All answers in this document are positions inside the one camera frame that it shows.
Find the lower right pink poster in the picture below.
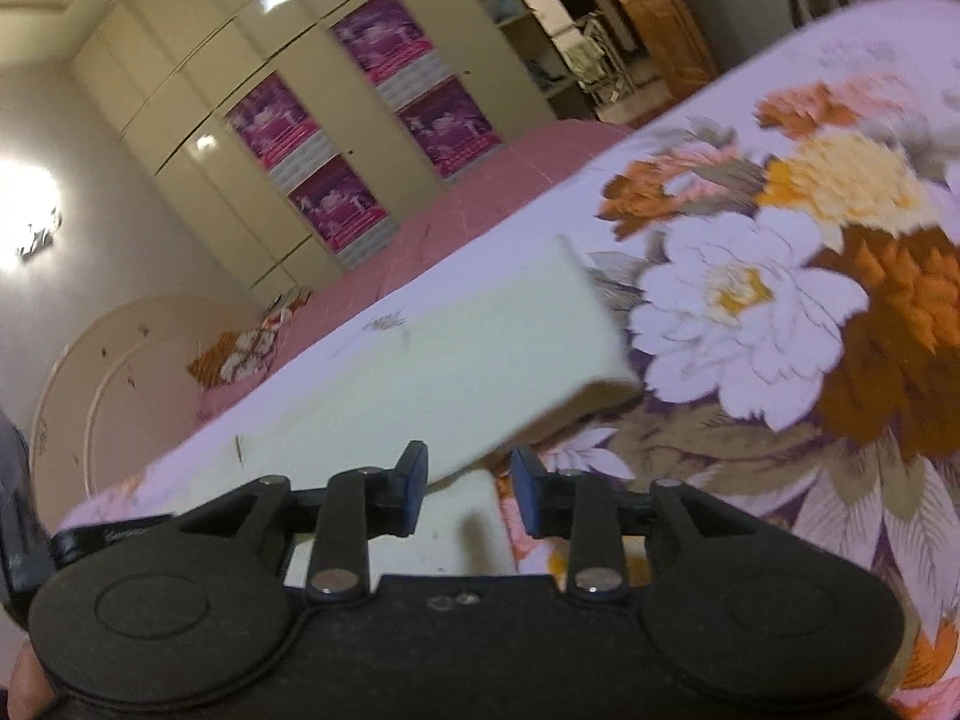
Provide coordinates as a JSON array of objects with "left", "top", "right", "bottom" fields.
[{"left": 398, "top": 76, "right": 501, "bottom": 181}]

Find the lower left pink poster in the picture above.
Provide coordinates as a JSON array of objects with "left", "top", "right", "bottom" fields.
[{"left": 290, "top": 156, "right": 387, "bottom": 254}]

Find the pink poster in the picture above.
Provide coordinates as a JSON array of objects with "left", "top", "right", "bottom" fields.
[
  {"left": 224, "top": 73, "right": 319, "bottom": 171},
  {"left": 398, "top": 76, "right": 501, "bottom": 181},
  {"left": 290, "top": 156, "right": 387, "bottom": 254},
  {"left": 332, "top": 0, "right": 434, "bottom": 86}
]

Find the cream curved headboard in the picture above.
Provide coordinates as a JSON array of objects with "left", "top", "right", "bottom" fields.
[{"left": 29, "top": 296, "right": 259, "bottom": 527}]

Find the open shelf unit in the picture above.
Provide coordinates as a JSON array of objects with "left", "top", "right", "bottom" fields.
[{"left": 478, "top": 0, "right": 596, "bottom": 121}]

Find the pale green knit sweater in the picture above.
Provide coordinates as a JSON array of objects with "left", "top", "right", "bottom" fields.
[{"left": 139, "top": 239, "right": 640, "bottom": 575}]

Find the upper left pink poster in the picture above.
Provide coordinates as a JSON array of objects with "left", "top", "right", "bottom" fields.
[{"left": 224, "top": 73, "right": 319, "bottom": 171}]

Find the wall lamp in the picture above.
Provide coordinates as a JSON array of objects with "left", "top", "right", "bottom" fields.
[{"left": 0, "top": 158, "right": 62, "bottom": 273}]

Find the brown wooden door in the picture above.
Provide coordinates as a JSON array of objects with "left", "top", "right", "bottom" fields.
[{"left": 617, "top": 0, "right": 718, "bottom": 101}]

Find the floral lilac bedspread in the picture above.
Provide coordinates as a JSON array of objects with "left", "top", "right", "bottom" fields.
[{"left": 68, "top": 0, "right": 958, "bottom": 718}]

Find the upper right pink poster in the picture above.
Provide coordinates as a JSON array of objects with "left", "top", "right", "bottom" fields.
[{"left": 332, "top": 0, "right": 434, "bottom": 86}]

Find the person's right hand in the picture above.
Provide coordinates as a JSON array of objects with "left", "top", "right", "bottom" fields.
[{"left": 2, "top": 640, "right": 59, "bottom": 720}]

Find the cream wardrobe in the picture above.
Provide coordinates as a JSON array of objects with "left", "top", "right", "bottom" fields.
[{"left": 71, "top": 0, "right": 553, "bottom": 304}]

